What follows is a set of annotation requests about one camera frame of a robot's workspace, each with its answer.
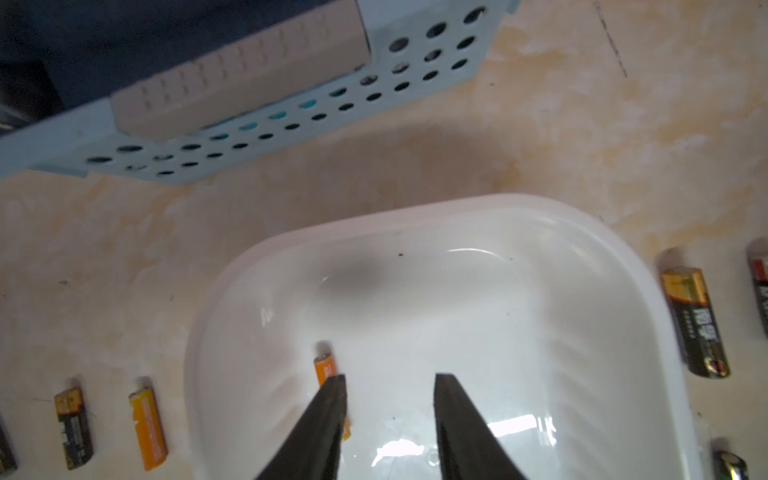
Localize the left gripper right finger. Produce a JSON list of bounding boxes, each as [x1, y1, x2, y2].
[[434, 373, 525, 479]]

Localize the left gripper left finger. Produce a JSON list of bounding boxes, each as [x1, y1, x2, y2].
[[257, 375, 347, 480]]

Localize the small orange battery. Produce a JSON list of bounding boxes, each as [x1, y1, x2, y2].
[[313, 351, 351, 442]]

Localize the white plastic storage tray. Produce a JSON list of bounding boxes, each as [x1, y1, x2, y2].
[[184, 194, 703, 479]]

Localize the black gold battery row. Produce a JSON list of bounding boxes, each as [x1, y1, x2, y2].
[[54, 387, 94, 470]]

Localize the light blue perforated basket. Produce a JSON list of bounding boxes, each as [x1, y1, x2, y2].
[[1, 1, 517, 185]]

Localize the folded dark blue garment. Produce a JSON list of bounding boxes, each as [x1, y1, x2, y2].
[[1, 0, 320, 131]]

